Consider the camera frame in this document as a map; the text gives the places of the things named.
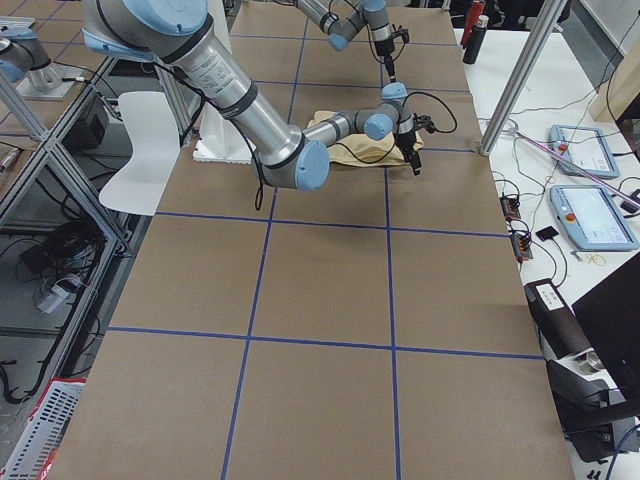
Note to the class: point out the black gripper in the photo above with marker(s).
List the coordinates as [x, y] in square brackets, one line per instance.
[406, 140]
[384, 47]

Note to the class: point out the cream long-sleeve California shirt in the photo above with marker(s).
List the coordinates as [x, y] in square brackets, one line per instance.
[359, 150]

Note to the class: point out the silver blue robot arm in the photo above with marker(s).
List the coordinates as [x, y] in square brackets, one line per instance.
[369, 15]
[181, 33]

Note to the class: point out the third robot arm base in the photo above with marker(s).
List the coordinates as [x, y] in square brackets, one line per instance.
[26, 63]

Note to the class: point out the black water bottle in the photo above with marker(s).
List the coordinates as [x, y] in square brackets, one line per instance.
[475, 40]

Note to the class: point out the red water bottle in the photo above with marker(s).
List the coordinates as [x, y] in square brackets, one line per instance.
[475, 11]

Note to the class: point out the upper orange relay board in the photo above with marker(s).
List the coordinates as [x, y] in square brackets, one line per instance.
[510, 207]

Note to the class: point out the orange relay board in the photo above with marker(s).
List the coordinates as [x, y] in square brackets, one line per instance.
[521, 245]
[510, 207]

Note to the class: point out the lower orange relay board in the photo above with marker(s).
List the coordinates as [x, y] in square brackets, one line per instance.
[521, 245]

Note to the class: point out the small black square pad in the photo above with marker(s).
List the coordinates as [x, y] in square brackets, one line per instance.
[547, 234]

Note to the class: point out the upper teach pendant tablet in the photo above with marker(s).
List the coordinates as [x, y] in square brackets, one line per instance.
[585, 147]

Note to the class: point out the teach pendant tablet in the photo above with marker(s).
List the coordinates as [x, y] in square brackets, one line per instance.
[591, 219]
[585, 147]

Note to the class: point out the lower teach pendant tablet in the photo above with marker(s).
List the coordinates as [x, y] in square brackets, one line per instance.
[591, 219]

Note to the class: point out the reacher grabber stick tool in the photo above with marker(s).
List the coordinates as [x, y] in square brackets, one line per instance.
[582, 172]

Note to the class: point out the black box with label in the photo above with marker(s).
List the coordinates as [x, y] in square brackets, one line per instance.
[555, 319]

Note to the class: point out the white plastic chair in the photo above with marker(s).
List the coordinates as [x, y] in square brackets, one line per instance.
[152, 130]

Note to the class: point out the black floor power box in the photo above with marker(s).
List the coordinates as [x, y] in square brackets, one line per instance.
[89, 129]

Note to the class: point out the black monitor on stand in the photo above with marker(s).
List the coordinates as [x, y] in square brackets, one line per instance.
[598, 420]

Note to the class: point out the white perforated plastic basket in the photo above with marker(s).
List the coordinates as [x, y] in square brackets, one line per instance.
[33, 456]

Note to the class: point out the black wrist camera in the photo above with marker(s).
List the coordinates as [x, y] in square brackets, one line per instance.
[402, 33]
[423, 122]

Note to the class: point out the aluminium frame post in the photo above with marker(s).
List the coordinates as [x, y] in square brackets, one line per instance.
[538, 36]

